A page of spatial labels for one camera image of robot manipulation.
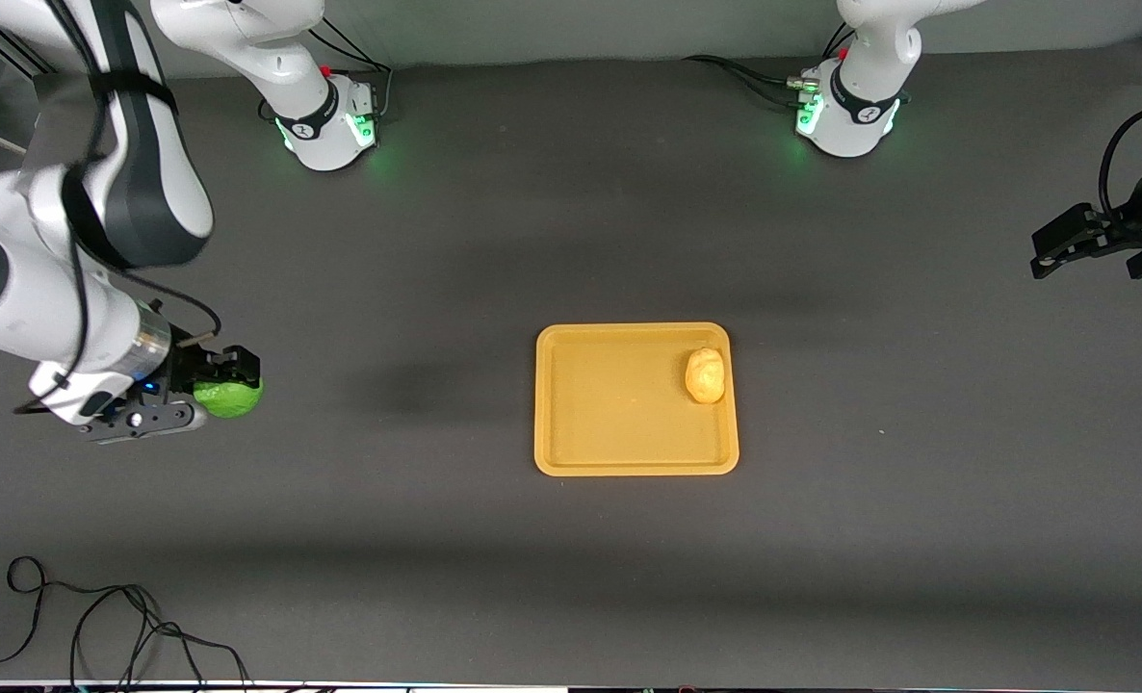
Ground yellow potato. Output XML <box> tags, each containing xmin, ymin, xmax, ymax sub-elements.
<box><xmin>685</xmin><ymin>347</ymin><xmax>726</xmax><ymax>405</ymax></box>

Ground yellow plastic tray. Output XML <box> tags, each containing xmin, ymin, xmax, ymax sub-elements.
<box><xmin>533</xmin><ymin>322</ymin><xmax>740</xmax><ymax>477</ymax></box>

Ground dark grey table mat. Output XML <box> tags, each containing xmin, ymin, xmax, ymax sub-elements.
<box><xmin>0</xmin><ymin>38</ymin><xmax>1142</xmax><ymax>686</ymax></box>

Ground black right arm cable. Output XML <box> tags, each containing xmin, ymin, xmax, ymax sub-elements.
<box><xmin>13</xmin><ymin>0</ymin><xmax>223</xmax><ymax>415</ymax></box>

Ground thin black loose cable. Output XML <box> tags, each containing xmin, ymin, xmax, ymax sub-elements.
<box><xmin>0</xmin><ymin>556</ymin><xmax>249</xmax><ymax>686</ymax></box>

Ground black right arm base cables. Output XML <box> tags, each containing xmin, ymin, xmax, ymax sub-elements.
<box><xmin>261</xmin><ymin>24</ymin><xmax>394</xmax><ymax>124</ymax></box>

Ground black arm base cables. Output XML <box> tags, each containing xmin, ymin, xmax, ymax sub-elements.
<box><xmin>684</xmin><ymin>19</ymin><xmax>856</xmax><ymax>107</ymax></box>
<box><xmin>261</xmin><ymin>24</ymin><xmax>394</xmax><ymax>124</ymax></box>

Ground black left arm base cables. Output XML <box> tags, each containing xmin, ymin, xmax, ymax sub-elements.
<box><xmin>684</xmin><ymin>19</ymin><xmax>856</xmax><ymax>107</ymax></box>

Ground dark aluminium frame profile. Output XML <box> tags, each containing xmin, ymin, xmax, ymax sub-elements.
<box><xmin>0</xmin><ymin>14</ymin><xmax>57</xmax><ymax>78</ymax></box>

